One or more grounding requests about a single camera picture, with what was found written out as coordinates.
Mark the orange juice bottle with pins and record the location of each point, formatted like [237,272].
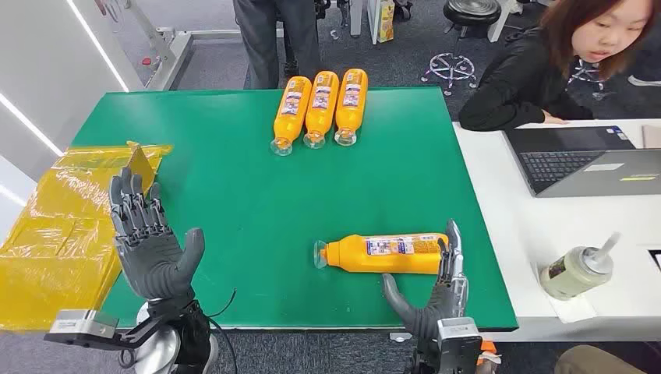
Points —
[351,103]
[290,111]
[361,255]
[321,106]

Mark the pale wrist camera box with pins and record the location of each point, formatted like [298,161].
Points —
[459,343]
[82,322]

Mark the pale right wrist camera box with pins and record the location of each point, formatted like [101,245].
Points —
[459,343]

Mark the yellow film-wrapped cardboard stack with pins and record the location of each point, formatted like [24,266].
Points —
[57,248]

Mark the white furniture panel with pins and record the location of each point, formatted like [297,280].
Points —
[373,20]

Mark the seated person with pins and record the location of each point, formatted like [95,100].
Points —
[516,77]

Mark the yellow printed package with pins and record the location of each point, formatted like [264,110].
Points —
[386,23]

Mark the black stool with chrome base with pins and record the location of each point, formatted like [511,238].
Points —
[472,13]

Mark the white shoe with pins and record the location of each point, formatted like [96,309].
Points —
[643,81]

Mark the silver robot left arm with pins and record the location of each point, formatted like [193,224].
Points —
[160,351]

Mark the grey laptop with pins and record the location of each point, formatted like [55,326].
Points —
[557,165]

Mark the green table mat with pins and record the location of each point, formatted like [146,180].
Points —
[232,206]

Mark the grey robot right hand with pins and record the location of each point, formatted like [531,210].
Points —
[426,317]

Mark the white metal frame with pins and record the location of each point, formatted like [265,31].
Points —
[175,57]

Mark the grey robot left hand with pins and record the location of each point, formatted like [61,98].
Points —
[152,268]

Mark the person's leg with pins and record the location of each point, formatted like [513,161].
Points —
[594,361]

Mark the small red object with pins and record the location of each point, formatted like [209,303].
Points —
[147,61]

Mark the standing person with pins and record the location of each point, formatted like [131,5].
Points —
[258,41]

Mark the white paper napkin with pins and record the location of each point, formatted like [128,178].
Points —
[573,309]

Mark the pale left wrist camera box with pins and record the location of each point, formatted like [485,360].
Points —
[82,322]

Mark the chrome stool base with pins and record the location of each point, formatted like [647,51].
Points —
[583,69]

